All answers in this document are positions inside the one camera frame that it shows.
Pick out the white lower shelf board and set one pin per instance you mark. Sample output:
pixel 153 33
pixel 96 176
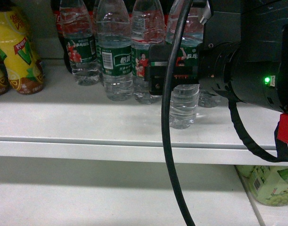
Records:
pixel 127 194

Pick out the green grape drink bottle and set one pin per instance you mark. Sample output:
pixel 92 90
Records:
pixel 267 184

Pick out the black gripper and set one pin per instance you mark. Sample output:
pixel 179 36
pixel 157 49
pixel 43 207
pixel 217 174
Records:
pixel 214 69

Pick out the white upper shelf board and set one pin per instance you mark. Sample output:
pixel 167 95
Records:
pixel 69 121

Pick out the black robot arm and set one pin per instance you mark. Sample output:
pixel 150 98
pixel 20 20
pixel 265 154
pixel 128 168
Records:
pixel 244 53

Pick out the red plastic clip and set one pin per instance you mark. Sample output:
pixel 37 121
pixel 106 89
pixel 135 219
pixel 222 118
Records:
pixel 283 128

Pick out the cola bottle behind water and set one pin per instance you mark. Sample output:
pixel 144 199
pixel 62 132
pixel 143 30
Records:
pixel 54 4

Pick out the yellow lemon tea bottle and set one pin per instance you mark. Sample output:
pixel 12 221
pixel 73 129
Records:
pixel 17 51

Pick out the water bottle middle row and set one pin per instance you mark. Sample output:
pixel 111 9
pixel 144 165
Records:
pixel 147 28

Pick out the water bottle right rear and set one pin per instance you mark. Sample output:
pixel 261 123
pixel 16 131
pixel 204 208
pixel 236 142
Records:
pixel 208 100

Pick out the water bottle green label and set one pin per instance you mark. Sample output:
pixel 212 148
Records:
pixel 184 98

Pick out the water bottle barcode label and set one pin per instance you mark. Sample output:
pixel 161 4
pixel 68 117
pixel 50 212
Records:
pixel 114 35

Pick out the water bottle far left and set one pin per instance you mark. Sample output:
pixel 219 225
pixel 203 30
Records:
pixel 80 42

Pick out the white shelf board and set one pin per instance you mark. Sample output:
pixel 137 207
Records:
pixel 69 121
pixel 127 194

